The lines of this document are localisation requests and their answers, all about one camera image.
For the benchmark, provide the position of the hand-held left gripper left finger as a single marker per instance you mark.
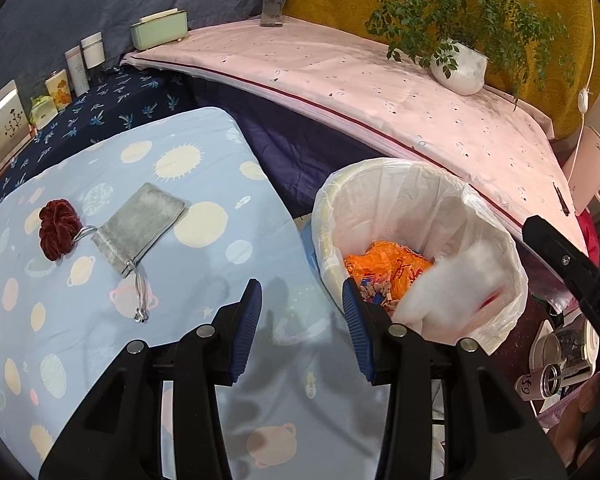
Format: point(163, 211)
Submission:
point(245, 315)

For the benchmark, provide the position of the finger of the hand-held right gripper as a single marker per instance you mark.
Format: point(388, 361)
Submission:
point(570, 270)

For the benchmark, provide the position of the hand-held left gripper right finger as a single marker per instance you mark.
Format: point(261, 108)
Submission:
point(357, 320)

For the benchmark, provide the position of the pink patterned snack wrapper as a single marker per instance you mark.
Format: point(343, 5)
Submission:
point(377, 295)

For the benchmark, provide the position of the orange plastic wrapper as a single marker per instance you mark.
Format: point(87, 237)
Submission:
point(390, 267)

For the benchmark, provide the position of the cream trash bin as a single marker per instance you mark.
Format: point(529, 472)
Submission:
point(325, 230)

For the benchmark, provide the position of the white wrapper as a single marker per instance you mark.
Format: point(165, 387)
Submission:
point(455, 285)

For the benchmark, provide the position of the white lined waste bin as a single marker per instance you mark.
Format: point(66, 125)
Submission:
point(430, 195)

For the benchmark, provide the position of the person's right hand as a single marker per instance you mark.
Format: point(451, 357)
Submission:
point(575, 420)

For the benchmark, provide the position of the glass jar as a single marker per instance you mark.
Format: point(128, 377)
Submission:
point(572, 347)

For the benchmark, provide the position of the white appliance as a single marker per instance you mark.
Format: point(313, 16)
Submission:
point(592, 165)

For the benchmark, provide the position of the metal can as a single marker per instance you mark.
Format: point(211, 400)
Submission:
point(562, 380)

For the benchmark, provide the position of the light blue planet-print cloth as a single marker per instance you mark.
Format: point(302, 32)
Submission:
point(130, 360)

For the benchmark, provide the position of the dark purple cloth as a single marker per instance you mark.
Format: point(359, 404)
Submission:
point(290, 150)

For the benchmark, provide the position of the dark red scrunchie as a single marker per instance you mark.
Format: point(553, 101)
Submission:
point(57, 230)

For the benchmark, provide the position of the white ceramic plant pot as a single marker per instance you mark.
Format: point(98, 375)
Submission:
point(460, 67)

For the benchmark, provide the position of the pink cloth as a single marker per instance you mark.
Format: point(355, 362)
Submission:
point(355, 80)

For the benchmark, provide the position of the navy floral cloth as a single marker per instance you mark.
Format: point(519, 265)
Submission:
point(110, 105)

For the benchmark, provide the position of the small green pack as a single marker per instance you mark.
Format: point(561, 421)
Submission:
point(44, 112)

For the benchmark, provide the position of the green leafy plant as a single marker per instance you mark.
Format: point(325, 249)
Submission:
point(460, 0)

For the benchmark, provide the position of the small orange-print box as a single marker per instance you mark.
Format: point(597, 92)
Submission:
point(59, 90)

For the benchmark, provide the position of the white tube bottle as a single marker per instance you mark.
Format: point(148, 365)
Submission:
point(77, 72)

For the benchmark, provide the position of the green tissue box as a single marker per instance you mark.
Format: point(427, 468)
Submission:
point(157, 32)

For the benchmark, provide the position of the white cylindrical jar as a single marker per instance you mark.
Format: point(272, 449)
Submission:
point(93, 52)

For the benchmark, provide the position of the white open gift box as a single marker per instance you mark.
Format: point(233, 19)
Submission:
point(2, 130)

